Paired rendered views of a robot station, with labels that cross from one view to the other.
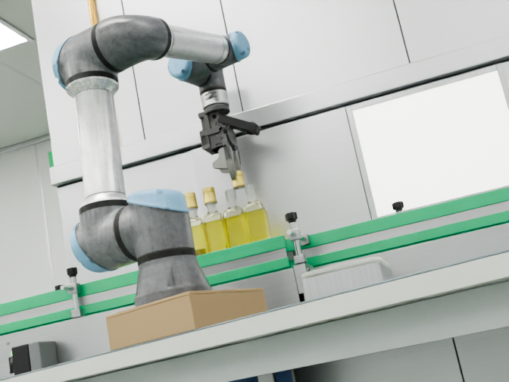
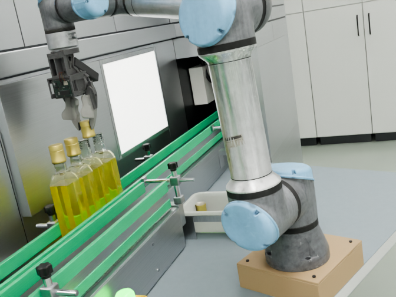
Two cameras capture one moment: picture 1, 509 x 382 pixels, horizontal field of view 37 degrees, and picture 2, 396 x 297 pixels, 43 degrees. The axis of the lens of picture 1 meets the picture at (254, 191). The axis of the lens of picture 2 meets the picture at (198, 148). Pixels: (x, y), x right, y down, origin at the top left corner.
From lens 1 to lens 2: 210 cm
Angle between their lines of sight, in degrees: 85
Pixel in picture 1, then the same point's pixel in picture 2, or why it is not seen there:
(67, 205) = not seen: outside the picture
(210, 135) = (76, 80)
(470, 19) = not seen: hidden behind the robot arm
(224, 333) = (374, 260)
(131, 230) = (307, 203)
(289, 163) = not seen: hidden behind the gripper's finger
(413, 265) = (185, 190)
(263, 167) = (58, 111)
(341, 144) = (100, 93)
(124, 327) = (329, 285)
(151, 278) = (322, 239)
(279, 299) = (176, 235)
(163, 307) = (350, 257)
